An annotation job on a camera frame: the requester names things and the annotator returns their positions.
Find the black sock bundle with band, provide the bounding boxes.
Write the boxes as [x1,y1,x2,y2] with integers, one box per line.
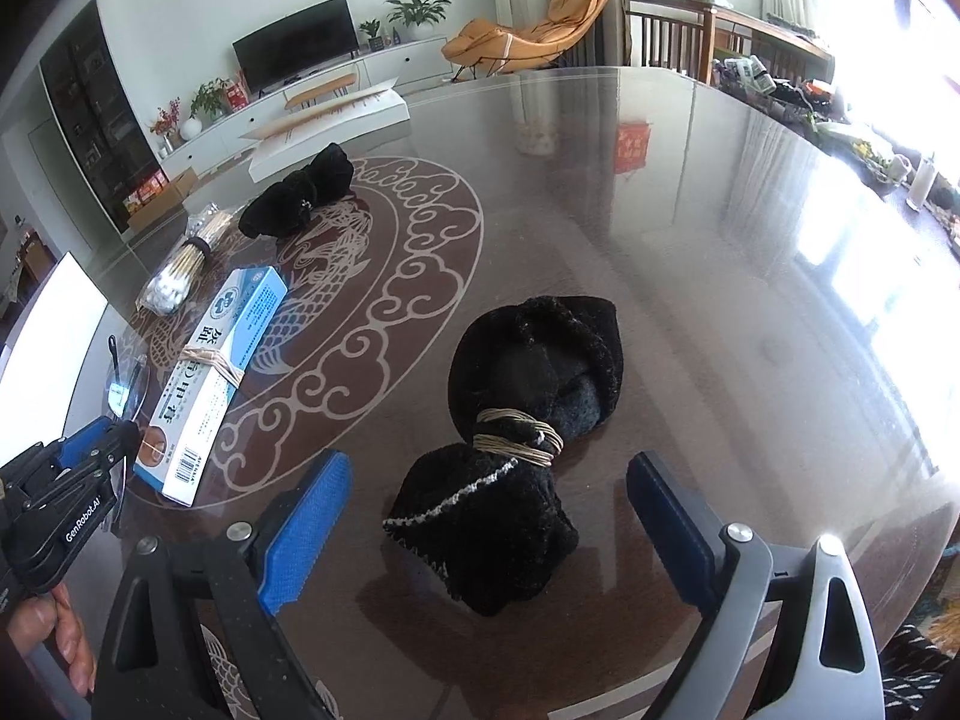
[382,296,623,616]

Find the person left hand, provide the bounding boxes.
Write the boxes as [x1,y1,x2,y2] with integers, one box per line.
[7,582,96,697]

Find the cotton swab bundle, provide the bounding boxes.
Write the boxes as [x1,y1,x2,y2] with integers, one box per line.
[135,203,235,317]

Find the blue white long box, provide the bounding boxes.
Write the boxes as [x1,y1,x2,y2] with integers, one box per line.
[135,266,288,507]

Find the cardboard box on floor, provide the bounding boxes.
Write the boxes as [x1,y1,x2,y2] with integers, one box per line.
[128,167,199,232]

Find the dark display cabinet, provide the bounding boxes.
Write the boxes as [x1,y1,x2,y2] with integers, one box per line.
[39,0,160,232]

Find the white vase red flowers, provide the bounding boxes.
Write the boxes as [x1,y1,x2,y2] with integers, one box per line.
[149,98,185,153]

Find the white tv cabinet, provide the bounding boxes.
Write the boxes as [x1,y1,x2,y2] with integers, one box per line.
[160,36,454,179]

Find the small green potted plant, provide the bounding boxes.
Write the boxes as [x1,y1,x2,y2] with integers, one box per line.
[190,78,233,122]

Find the black flat television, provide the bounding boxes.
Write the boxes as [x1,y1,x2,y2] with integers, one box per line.
[233,0,359,93]

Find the green potted plant on cabinet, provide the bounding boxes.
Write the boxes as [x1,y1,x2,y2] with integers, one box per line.
[387,0,452,41]

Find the wooden railing bench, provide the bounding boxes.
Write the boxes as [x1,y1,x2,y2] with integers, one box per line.
[620,0,835,85]

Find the orange lounge chair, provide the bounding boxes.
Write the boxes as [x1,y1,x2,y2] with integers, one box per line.
[441,0,608,78]

